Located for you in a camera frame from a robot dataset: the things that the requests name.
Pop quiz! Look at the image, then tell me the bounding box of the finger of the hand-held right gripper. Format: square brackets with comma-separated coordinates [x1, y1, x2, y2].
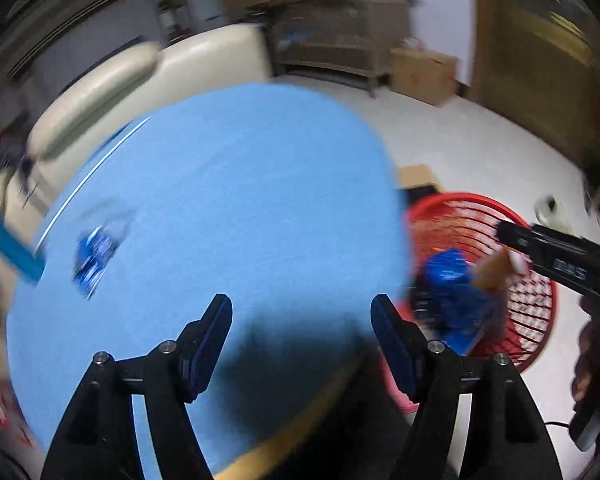
[495, 220, 546, 267]

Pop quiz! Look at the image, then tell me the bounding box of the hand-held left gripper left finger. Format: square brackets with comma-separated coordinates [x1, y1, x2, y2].
[40, 292, 233, 480]

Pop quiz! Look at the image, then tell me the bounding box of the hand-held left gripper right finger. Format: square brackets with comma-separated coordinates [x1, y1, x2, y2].
[370, 294, 563, 480]

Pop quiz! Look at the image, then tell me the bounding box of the small printed cardboard box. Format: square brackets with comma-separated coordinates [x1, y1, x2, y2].
[472, 247, 527, 292]

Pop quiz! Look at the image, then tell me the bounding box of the red plastic basket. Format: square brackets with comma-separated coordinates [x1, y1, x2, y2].
[380, 191, 560, 413]

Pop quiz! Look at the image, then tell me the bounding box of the blue plastic bag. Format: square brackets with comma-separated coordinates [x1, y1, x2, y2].
[420, 247, 501, 356]

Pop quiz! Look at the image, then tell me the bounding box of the blue white packet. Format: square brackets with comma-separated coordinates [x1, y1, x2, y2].
[71, 210, 133, 303]

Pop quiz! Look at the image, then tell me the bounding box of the person's right hand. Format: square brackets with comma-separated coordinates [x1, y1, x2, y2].
[570, 292, 600, 411]

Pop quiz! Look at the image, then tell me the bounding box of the white tape roll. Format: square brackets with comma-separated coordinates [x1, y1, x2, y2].
[536, 194, 576, 233]

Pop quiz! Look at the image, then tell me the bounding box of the flat brown cardboard piece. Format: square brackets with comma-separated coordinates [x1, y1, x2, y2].
[397, 164, 441, 196]

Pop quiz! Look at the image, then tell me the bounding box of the wooden door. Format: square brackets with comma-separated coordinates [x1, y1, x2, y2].
[472, 0, 600, 161]

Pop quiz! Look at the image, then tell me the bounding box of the brown cardboard box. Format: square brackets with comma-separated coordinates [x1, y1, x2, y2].
[389, 46, 460, 107]

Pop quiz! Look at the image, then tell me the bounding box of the thin white rod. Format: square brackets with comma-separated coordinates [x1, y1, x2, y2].
[34, 119, 153, 253]

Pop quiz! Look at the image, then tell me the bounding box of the blue thermos bottle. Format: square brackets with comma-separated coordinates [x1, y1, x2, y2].
[0, 199, 46, 287]

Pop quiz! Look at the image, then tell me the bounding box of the wooden cabinet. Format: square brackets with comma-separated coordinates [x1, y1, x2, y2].
[247, 0, 418, 98]

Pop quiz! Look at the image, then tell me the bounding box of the cream leather sofa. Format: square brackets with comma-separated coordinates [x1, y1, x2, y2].
[0, 24, 271, 221]

